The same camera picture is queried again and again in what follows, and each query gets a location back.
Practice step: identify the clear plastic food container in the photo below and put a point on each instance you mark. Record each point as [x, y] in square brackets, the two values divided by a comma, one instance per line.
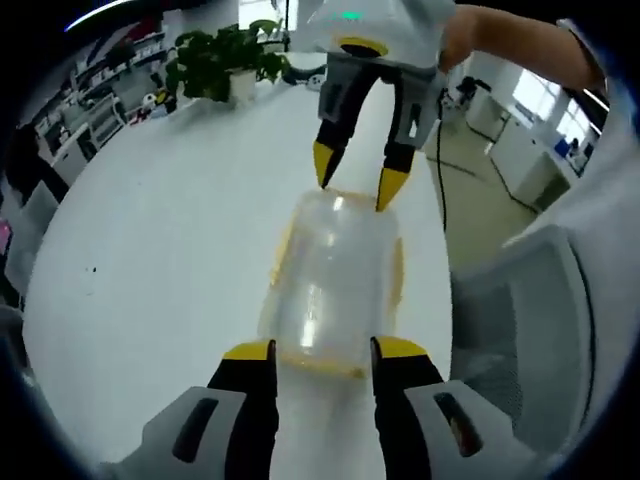
[335, 280]

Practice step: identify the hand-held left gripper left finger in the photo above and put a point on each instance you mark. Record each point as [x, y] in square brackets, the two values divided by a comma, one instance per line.
[235, 400]

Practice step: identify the potted green plant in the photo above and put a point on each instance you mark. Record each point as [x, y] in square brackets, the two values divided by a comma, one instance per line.
[225, 60]

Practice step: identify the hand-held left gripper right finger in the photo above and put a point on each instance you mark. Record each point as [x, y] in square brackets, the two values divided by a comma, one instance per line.
[415, 400]

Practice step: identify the black and yellow toy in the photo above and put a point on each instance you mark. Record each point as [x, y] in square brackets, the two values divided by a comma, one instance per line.
[162, 100]

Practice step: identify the white storage shelf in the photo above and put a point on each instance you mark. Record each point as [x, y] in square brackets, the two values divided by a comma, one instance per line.
[95, 112]

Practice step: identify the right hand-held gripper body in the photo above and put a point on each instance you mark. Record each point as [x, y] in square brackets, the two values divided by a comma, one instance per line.
[385, 35]

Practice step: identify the grey mesh office chair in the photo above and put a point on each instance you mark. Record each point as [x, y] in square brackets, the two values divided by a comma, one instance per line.
[530, 330]

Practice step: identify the white office desk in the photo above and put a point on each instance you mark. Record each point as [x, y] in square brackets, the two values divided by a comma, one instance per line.
[520, 150]

